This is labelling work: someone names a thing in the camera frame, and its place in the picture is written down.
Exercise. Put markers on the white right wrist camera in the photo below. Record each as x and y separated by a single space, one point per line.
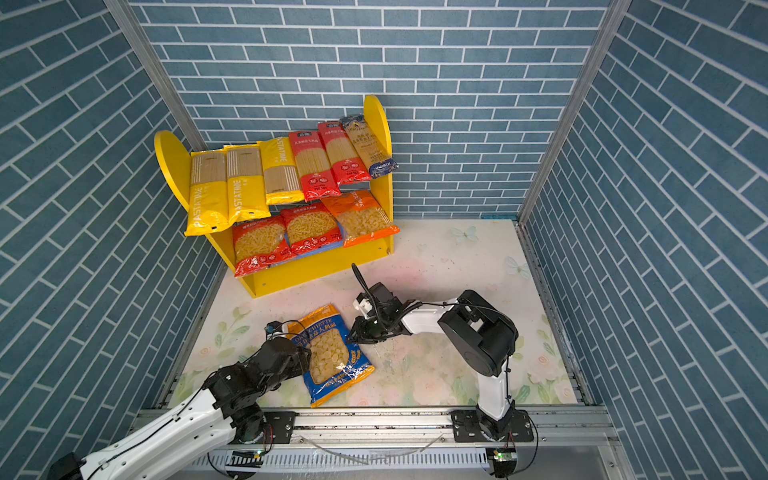
363 305

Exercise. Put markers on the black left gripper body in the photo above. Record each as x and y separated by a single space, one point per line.
298 365

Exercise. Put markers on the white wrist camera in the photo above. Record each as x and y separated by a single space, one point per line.
275 329
363 305

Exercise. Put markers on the red fusilli bag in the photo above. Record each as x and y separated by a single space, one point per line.
310 227

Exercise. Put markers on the yellow shelf with coloured boards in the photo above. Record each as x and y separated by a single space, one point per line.
175 163

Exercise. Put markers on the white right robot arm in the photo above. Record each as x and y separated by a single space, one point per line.
483 336

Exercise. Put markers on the yellow Pastatime spaghetti bag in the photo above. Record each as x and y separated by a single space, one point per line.
245 185
208 196

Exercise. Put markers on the metal base rail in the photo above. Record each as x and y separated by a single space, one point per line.
544 442

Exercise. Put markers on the red labelled spaghetti bag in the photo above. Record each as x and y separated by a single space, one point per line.
313 166

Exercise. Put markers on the orange macaroni bag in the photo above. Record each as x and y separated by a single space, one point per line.
361 217

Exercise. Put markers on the dark labelled spaghetti bag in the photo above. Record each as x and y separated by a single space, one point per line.
371 151

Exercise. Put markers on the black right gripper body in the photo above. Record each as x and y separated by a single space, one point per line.
371 330

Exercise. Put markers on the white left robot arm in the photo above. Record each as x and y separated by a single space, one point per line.
225 408

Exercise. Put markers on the blue shell pasta bag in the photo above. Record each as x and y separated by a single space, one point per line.
334 366

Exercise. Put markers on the red macaroni bag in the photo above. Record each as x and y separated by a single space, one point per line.
259 245

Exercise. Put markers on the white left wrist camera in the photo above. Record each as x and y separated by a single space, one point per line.
275 329

